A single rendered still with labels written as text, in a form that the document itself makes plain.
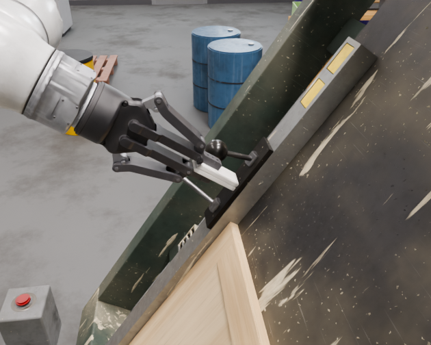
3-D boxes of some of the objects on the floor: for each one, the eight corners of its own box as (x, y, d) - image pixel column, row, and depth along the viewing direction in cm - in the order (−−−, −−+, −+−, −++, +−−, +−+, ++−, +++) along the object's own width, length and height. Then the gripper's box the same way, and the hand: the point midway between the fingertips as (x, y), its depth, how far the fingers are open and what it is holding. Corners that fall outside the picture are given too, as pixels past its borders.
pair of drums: (246, 94, 499) (250, 23, 455) (262, 135, 408) (268, 50, 364) (191, 96, 494) (189, 24, 450) (196, 137, 403) (193, 53, 359)
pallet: (107, 88, 516) (106, 81, 510) (46, 89, 513) (45, 81, 508) (121, 61, 611) (120, 55, 606) (70, 61, 609) (69, 55, 603)
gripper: (57, 158, 52) (213, 228, 61) (104, 72, 47) (267, 162, 56) (67, 131, 58) (207, 198, 67) (110, 53, 53) (255, 137, 62)
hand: (215, 172), depth 60 cm, fingers closed
